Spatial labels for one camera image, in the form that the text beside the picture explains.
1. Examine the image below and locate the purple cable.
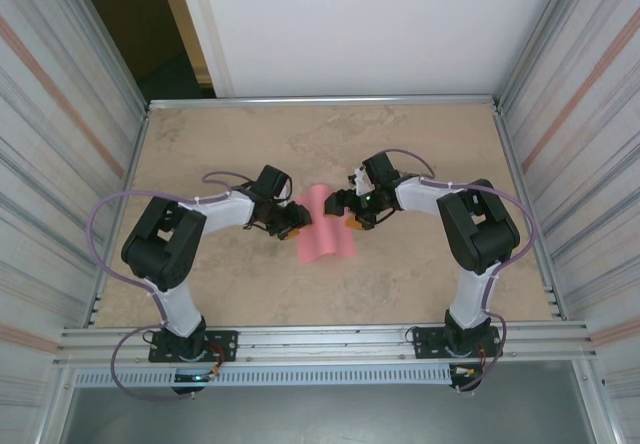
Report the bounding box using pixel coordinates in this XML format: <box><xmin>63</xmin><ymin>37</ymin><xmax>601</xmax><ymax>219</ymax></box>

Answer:
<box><xmin>382</xmin><ymin>147</ymin><xmax>536</xmax><ymax>395</ymax></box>
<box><xmin>87</xmin><ymin>170</ymin><xmax>254</xmax><ymax>403</ymax></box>

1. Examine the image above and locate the white door frame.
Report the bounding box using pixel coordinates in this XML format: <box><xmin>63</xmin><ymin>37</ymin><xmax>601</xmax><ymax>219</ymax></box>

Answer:
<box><xmin>172</xmin><ymin>0</ymin><xmax>236</xmax><ymax>99</ymax></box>

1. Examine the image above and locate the pink paper sheet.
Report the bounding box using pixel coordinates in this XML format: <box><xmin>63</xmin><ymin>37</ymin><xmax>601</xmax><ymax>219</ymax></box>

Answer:
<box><xmin>294</xmin><ymin>183</ymin><xmax>358</xmax><ymax>265</ymax></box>

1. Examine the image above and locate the aluminium table edge rail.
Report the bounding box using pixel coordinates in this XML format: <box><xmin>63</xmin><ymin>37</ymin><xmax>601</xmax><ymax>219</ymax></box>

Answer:
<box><xmin>89</xmin><ymin>106</ymin><xmax>151</xmax><ymax>328</ymax></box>
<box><xmin>492</xmin><ymin>106</ymin><xmax>566</xmax><ymax>321</ymax></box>
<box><xmin>146</xmin><ymin>94</ymin><xmax>504</xmax><ymax>113</ymax></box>

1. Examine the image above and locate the grey slotted cable duct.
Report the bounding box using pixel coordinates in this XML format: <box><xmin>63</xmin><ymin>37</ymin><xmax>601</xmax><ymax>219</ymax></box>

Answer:
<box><xmin>73</xmin><ymin>363</ymin><xmax>454</xmax><ymax>388</ymax></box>

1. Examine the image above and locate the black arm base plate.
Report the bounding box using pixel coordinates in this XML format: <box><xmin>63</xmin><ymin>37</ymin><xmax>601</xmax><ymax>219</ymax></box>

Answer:
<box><xmin>148</xmin><ymin>328</ymin><xmax>239</xmax><ymax>364</ymax></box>
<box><xmin>412</xmin><ymin>324</ymin><xmax>501</xmax><ymax>360</ymax></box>

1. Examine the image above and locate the wide aluminium base rail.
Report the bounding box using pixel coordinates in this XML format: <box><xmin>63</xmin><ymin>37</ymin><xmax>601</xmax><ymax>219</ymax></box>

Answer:
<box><xmin>52</xmin><ymin>321</ymin><xmax>599</xmax><ymax>368</ymax></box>

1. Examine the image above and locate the aluminium frame post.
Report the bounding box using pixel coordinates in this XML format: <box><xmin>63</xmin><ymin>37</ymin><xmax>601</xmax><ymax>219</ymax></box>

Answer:
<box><xmin>574</xmin><ymin>361</ymin><xmax>626</xmax><ymax>444</ymax></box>
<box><xmin>37</xmin><ymin>363</ymin><xmax>76</xmax><ymax>444</ymax></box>
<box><xmin>497</xmin><ymin>0</ymin><xmax>586</xmax><ymax>108</ymax></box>
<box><xmin>59</xmin><ymin>0</ymin><xmax>151</xmax><ymax>115</ymax></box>

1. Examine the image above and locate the small circuit board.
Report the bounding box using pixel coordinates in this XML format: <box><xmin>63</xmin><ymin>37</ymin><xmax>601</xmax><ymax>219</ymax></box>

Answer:
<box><xmin>172</xmin><ymin>371</ymin><xmax>221</xmax><ymax>384</ymax></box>
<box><xmin>449</xmin><ymin>363</ymin><xmax>484</xmax><ymax>380</ymax></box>

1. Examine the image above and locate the translucent corrugated side panel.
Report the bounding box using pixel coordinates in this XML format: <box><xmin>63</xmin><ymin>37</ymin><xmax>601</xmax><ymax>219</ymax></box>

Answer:
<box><xmin>502</xmin><ymin>0</ymin><xmax>640</xmax><ymax>444</ymax></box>
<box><xmin>0</xmin><ymin>0</ymin><xmax>146</xmax><ymax>444</ymax></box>

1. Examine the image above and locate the grey sheet metal panel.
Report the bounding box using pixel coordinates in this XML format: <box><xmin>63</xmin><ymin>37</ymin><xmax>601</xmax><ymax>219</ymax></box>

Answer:
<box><xmin>59</xmin><ymin>361</ymin><xmax>599</xmax><ymax>444</ymax></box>

